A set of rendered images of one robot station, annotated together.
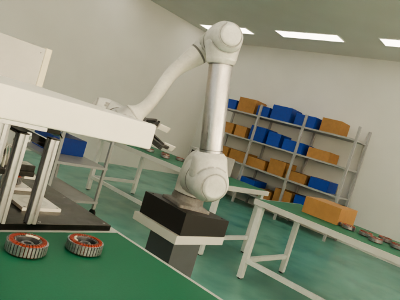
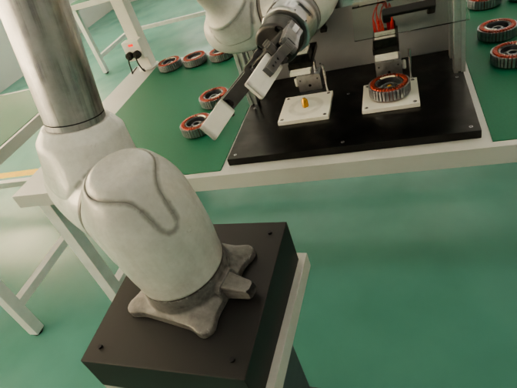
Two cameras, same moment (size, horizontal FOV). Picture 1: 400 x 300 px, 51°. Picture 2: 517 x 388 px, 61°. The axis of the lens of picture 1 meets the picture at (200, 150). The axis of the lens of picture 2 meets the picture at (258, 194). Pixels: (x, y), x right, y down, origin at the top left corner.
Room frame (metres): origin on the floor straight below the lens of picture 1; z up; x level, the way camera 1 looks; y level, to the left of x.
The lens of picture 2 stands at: (2.58, -0.02, 1.39)
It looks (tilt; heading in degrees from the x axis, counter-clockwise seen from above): 36 degrees down; 163
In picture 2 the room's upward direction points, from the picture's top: 20 degrees counter-clockwise
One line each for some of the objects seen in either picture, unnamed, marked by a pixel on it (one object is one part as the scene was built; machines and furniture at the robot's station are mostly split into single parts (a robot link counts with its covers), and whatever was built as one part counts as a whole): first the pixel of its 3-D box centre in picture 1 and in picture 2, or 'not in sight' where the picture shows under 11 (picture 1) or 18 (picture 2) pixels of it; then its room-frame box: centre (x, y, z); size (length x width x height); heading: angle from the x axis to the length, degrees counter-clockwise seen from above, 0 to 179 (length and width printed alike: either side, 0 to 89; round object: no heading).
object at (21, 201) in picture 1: (33, 202); (305, 108); (1.51, 0.53, 0.78); 0.15 x 0.15 x 0.01; 49
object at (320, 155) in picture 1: (322, 156); not in sight; (7.50, -2.14, 1.37); 0.42 x 0.40 x 0.18; 50
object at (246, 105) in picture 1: (251, 107); not in sight; (8.69, -0.77, 1.93); 0.42 x 0.40 x 0.29; 51
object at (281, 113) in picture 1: (286, 115); not in sight; (8.12, -1.40, 1.92); 0.42 x 0.42 x 0.28; 51
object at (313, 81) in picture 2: not in sight; (310, 79); (1.40, 0.63, 0.80); 0.08 x 0.05 x 0.06; 49
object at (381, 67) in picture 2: not in sight; (388, 65); (1.56, 0.81, 0.80); 0.08 x 0.05 x 0.06; 49
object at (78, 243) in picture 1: (84, 244); (197, 125); (1.27, 0.26, 0.77); 0.11 x 0.11 x 0.04
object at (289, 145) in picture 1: (297, 147); not in sight; (7.83, -1.74, 1.38); 0.42 x 0.42 x 0.20; 47
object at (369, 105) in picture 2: (6, 183); (390, 95); (1.67, 0.71, 0.78); 0.15 x 0.15 x 0.01; 49
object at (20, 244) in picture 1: (27, 245); (214, 98); (1.13, 0.38, 0.77); 0.11 x 0.11 x 0.04
